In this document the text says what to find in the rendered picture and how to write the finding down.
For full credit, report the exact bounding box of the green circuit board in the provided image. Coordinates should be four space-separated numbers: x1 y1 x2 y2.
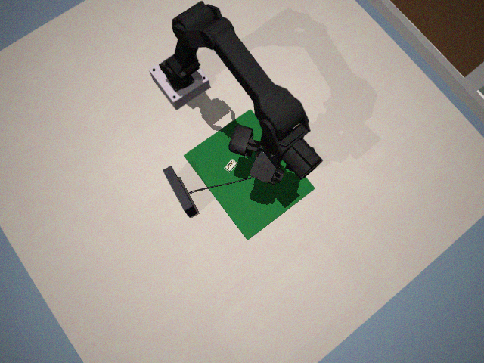
184 109 315 240

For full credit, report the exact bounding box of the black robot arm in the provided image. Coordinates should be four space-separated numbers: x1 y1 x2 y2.
159 1 323 185

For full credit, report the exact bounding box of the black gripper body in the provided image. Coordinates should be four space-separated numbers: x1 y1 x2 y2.
228 124 280 155

